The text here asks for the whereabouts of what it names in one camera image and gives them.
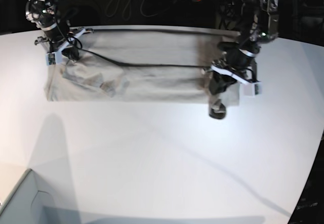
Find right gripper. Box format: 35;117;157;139
34;27;94;61

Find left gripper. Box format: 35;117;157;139
202;59;259;119

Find beige t-shirt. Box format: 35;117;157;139
45;30;239;107

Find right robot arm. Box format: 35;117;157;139
25;0;93;65

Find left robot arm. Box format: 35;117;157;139
206;0;279;120

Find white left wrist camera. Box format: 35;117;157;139
242;81;262;97

